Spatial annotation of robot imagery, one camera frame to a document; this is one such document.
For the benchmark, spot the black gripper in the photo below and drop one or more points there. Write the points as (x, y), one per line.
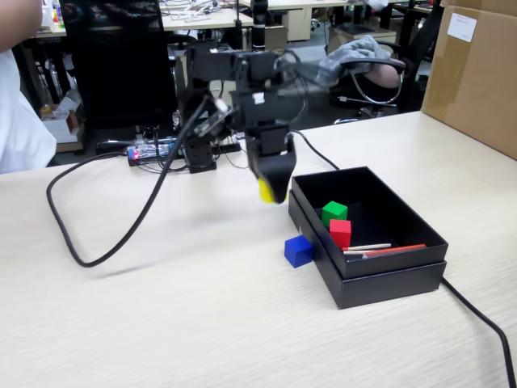
(272, 143)

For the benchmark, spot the yellow wooden cube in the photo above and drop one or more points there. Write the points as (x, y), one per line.
(266, 193)

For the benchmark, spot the green wooden cube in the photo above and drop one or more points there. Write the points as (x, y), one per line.
(334, 212)

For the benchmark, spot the blue wooden cube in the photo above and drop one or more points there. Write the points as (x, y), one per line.
(298, 252)

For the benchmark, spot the red wooden cube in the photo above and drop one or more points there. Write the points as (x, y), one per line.
(340, 234)

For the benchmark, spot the person's bare forearm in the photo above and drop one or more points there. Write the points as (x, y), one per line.
(16, 24)

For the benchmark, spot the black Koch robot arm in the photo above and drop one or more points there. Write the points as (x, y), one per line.
(214, 62)

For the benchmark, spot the black open box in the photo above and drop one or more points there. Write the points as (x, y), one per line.
(383, 289)

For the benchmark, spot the large brown cardboard box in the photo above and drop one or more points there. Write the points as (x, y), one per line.
(476, 89)

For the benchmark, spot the open white cardboard box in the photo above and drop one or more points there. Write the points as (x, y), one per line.
(60, 125)

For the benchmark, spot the wooden stick with red tip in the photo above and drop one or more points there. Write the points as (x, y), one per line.
(367, 245)
(353, 251)

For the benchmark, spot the orange red flat strip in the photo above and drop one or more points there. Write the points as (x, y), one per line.
(398, 249)

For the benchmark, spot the beige drawer cabinet with lock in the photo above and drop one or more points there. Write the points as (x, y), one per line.
(180, 77)

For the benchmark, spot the grey blanket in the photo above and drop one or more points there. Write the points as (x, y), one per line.
(355, 50)

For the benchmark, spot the pinkish beige cushion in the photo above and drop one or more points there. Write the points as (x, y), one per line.
(385, 74)

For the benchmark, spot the thin black stand pole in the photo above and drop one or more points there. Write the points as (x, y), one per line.
(239, 32)

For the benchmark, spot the black jointed pole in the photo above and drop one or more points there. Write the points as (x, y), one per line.
(258, 24)

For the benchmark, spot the beige office desk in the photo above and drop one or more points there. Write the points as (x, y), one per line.
(52, 32)
(202, 22)

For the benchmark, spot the black office chair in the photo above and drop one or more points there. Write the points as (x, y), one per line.
(420, 40)

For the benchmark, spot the person in white shirt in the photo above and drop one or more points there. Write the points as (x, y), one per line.
(20, 121)

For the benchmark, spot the white pink carton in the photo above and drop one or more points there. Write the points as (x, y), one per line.
(54, 14)

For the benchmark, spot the small wrist camera board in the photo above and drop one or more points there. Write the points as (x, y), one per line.
(214, 117)

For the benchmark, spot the plain beige pedestal cabinet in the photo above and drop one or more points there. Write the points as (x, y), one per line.
(276, 38)
(299, 24)

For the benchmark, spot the office chair with chrome frame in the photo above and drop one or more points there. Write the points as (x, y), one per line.
(371, 61)

